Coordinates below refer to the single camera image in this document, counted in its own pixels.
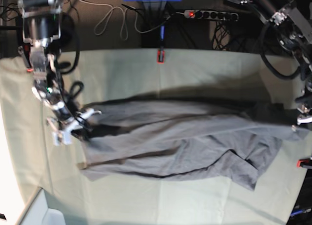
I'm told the red clamp right edge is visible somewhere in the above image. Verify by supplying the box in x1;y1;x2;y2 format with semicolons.
297;158;312;170

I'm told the white power strip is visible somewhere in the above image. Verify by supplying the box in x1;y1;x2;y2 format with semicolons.
183;10;239;22

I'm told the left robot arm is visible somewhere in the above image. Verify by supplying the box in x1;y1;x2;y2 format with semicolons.
227;0;312;125

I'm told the red clamp top centre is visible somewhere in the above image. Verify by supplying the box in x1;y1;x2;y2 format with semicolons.
157;49;164;64

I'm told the red clamp edge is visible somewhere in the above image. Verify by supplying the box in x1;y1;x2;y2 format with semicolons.
297;158;312;170
18;44;33;73

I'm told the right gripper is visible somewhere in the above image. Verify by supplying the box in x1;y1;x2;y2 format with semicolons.
46;105;102;140

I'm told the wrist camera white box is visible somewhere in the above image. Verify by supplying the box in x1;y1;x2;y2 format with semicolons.
52;131;72;146

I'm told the white cable on floor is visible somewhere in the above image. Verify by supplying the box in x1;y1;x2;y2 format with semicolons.
75;0;161;41

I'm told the grey plastic bin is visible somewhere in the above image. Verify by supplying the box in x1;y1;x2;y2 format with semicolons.
16;187;66;225

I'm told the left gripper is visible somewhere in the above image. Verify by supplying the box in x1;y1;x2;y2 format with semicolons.
294;88;312;131

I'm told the red clamp left edge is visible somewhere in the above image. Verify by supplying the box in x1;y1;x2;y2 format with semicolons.
18;44;33;73

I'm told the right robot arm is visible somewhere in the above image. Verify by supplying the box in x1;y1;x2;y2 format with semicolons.
18;0;97;144

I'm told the pale green table cloth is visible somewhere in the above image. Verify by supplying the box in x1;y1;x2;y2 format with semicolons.
0;49;312;225

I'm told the dark grey t-shirt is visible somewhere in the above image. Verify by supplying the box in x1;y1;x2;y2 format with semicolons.
78;99;309;191

